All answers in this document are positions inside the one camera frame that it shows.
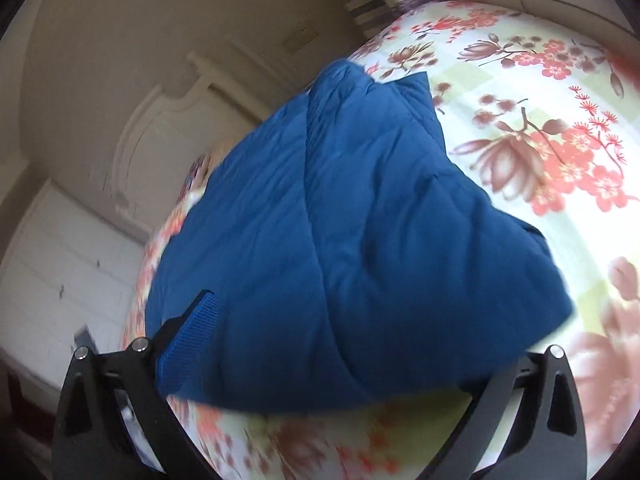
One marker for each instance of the cream wooden headboard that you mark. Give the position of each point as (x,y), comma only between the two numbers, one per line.
(150,150)

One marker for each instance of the white wardrobe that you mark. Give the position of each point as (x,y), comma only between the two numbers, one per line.
(65,270)

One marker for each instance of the floral bed sheet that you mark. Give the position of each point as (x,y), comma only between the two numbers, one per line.
(525,85)

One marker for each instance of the blue padded jacket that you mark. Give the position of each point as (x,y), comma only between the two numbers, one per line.
(350,220)

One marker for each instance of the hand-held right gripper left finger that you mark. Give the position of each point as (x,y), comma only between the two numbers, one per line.
(190,340)

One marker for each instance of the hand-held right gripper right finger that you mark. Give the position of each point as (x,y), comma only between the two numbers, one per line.
(500,391)

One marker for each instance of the colourful printed pillow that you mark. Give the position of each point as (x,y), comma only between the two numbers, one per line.
(200,172)

